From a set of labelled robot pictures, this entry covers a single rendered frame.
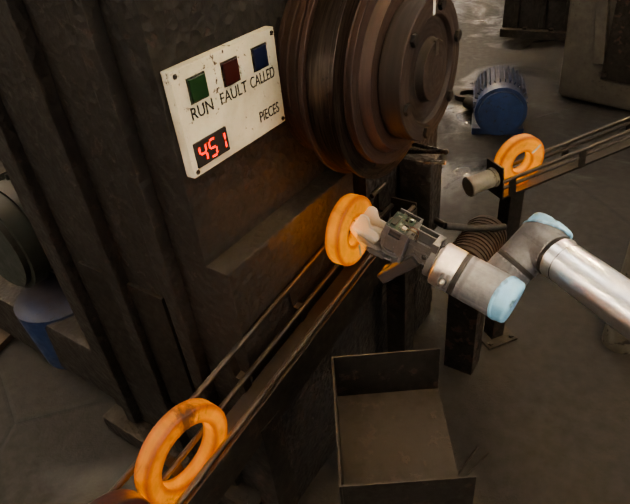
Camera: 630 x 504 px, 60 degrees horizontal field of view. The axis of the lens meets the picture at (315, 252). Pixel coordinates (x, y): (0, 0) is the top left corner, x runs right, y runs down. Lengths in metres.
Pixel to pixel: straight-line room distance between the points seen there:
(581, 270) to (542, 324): 1.11
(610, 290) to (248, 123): 0.71
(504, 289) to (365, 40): 0.51
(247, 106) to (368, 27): 0.25
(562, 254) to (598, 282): 0.09
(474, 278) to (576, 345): 1.14
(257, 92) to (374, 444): 0.68
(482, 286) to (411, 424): 0.29
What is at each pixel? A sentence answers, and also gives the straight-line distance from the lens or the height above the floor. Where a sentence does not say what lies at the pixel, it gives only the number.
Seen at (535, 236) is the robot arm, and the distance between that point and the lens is 1.18.
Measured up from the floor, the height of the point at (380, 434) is 0.60.
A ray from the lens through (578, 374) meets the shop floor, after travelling 2.07.
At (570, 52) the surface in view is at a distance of 4.02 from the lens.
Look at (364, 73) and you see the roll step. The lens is 1.04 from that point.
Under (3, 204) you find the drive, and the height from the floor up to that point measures 0.65.
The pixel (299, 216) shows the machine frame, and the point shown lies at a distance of 1.17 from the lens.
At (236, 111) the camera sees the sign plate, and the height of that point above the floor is 1.13.
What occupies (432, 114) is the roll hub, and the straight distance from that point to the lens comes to 1.22.
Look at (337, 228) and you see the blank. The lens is 1.11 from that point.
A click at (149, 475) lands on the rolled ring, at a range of 0.96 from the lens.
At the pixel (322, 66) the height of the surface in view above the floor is 1.18.
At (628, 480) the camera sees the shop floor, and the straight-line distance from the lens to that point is 1.86.
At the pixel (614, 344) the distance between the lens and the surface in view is 2.16.
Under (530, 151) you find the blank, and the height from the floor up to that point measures 0.73.
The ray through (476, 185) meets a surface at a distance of 1.63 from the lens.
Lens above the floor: 1.49
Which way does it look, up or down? 36 degrees down
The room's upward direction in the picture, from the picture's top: 7 degrees counter-clockwise
